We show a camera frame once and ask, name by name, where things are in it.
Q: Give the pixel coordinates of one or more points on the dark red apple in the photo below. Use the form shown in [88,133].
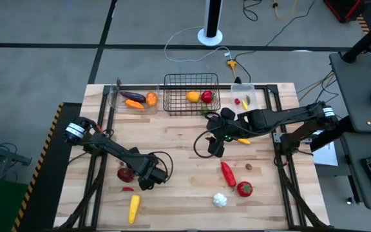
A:
[125,175]

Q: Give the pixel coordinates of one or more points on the large clear plastic bin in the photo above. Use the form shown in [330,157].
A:
[118,108]

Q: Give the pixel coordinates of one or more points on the orange carrot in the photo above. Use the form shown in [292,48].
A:
[134,104]

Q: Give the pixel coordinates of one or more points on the grey desk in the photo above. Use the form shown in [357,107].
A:
[356,90]

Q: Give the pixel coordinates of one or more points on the yellow power plug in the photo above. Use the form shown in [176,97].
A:
[231,64]

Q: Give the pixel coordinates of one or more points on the black mat with hazard stripes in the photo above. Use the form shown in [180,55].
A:
[362,24]
[60,180]

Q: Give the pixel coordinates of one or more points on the orange citrus fruit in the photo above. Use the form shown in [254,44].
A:
[193,96]

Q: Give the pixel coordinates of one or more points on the red and black toolbox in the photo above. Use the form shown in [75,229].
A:
[343,8]

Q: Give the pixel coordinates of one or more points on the purple eggplant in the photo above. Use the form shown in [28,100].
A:
[134,96]

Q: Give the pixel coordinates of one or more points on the small translucent plastic container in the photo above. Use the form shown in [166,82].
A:
[243,90]

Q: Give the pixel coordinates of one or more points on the green lime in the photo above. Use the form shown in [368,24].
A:
[204,112]

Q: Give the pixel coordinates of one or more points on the yellow corn cob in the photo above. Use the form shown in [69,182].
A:
[134,209]

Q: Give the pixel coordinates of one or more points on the small yellow pepper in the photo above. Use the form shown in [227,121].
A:
[244,105]
[245,141]

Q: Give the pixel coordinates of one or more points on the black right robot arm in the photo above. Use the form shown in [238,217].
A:
[285,117]

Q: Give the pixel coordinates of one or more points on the small red chili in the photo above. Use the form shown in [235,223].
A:
[127,189]

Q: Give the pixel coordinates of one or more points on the small green pepper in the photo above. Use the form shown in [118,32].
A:
[248,100]

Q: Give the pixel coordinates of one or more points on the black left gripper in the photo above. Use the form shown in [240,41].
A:
[151,170]

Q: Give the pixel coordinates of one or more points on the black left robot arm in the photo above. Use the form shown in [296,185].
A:
[108,146]

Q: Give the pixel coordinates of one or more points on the long red pepper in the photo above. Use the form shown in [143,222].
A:
[229,174]

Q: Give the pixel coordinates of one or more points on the grey metal stand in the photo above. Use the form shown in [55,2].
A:
[5,154]

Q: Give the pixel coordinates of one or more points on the small brown nut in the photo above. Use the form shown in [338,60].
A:
[248,166]

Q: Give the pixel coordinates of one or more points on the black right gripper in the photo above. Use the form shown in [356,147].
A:
[229,129]

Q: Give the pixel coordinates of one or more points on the white paper sheet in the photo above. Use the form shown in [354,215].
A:
[327,156]

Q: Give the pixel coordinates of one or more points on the black and white floor post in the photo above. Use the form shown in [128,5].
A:
[210,37]

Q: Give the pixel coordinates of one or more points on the white garlic bulb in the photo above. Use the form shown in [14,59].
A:
[220,200]

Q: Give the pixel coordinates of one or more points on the red tomato with green top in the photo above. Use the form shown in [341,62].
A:
[244,189]

